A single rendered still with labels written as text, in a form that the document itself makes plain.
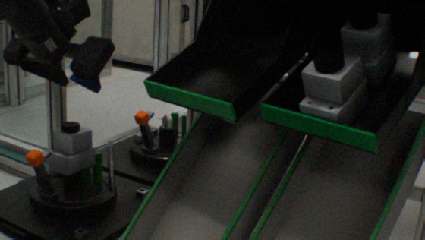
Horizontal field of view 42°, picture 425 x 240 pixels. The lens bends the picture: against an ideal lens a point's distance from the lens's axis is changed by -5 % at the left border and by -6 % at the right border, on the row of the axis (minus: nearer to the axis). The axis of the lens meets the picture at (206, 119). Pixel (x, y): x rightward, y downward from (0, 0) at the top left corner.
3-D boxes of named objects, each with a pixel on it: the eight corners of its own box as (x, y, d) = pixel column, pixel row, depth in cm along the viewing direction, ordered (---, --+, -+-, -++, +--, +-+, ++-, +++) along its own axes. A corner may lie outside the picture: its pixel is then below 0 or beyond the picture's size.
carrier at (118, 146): (183, 202, 95) (185, 131, 91) (77, 167, 107) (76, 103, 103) (251, 160, 115) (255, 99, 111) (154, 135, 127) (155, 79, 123)
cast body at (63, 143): (67, 176, 84) (66, 132, 82) (48, 169, 86) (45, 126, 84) (104, 160, 91) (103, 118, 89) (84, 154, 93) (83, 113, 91)
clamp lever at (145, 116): (151, 151, 104) (142, 118, 99) (143, 149, 105) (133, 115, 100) (162, 140, 106) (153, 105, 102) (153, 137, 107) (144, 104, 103)
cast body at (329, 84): (340, 139, 54) (332, 78, 50) (302, 127, 57) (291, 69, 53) (378, 90, 59) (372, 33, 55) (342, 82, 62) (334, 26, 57)
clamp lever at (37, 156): (49, 198, 83) (33, 159, 79) (40, 194, 84) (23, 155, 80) (64, 184, 85) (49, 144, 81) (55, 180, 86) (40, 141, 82)
